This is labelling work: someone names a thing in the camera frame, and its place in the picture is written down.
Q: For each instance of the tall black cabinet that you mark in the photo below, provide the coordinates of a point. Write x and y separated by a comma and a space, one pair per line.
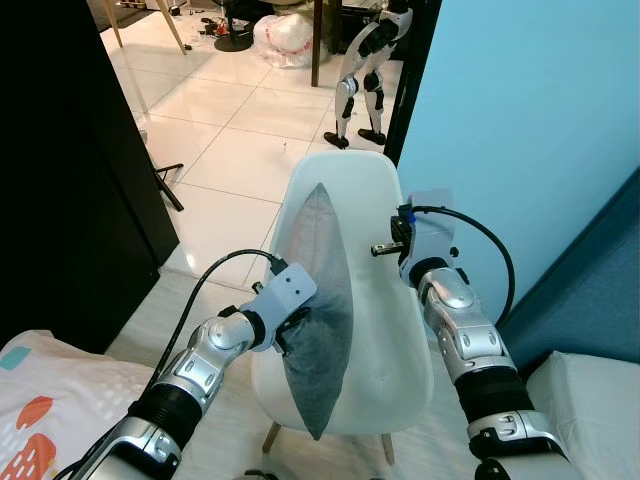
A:
60, 150

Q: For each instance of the white and black humanoid robot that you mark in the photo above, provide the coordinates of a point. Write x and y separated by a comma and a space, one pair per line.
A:
372, 40

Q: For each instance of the clear plastic bag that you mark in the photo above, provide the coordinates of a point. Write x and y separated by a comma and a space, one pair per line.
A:
283, 40

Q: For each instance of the white patterned blanket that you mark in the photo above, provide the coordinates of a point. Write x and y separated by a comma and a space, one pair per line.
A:
40, 400

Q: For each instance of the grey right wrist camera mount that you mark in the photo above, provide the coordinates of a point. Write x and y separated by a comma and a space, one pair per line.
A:
430, 230

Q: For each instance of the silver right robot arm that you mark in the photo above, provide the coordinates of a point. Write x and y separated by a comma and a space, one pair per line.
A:
465, 335

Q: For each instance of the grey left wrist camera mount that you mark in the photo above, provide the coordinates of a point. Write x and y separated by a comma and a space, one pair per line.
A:
285, 295

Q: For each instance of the dark blue upholstered bed frame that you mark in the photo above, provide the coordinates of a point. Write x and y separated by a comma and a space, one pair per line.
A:
590, 290

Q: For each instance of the light wooden furniture leg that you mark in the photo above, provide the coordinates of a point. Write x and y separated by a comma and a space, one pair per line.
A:
173, 25
113, 22

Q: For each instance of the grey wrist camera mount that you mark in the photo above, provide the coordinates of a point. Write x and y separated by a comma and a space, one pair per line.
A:
430, 230
285, 295

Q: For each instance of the black tripod stand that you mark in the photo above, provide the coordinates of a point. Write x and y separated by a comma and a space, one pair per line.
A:
172, 196

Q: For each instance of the grey pillow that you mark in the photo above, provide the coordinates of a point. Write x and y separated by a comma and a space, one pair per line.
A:
320, 300

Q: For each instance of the black round stand base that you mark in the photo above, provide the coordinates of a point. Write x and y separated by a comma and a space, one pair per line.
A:
232, 38

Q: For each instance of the dark brown wooden post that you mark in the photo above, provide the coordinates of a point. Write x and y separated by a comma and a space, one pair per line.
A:
317, 40

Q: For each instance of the black door frame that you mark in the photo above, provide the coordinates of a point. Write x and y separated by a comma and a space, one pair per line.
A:
415, 80

